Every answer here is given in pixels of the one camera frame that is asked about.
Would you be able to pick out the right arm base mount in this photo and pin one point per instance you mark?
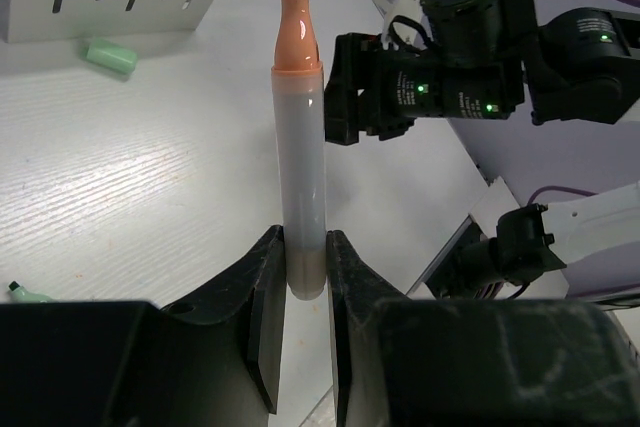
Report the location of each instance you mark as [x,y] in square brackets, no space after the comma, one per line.
[533,240]

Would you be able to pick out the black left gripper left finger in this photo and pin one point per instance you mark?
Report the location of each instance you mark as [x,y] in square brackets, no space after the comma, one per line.
[210,358]

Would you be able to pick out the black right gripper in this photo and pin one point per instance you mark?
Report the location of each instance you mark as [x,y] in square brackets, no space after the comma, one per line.
[382,92]

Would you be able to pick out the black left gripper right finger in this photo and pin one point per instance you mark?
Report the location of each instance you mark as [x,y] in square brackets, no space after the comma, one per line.
[404,362]

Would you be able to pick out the green marker cap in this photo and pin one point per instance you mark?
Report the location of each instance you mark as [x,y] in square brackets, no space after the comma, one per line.
[111,56]

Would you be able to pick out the orange pastel highlighter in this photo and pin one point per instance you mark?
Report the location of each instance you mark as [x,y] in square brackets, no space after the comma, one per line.
[297,79]

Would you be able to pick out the green pastel highlighter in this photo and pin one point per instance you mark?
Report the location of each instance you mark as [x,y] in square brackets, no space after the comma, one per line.
[19,294]

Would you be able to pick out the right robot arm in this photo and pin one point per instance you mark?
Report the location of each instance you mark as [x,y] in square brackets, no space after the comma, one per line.
[481,59]

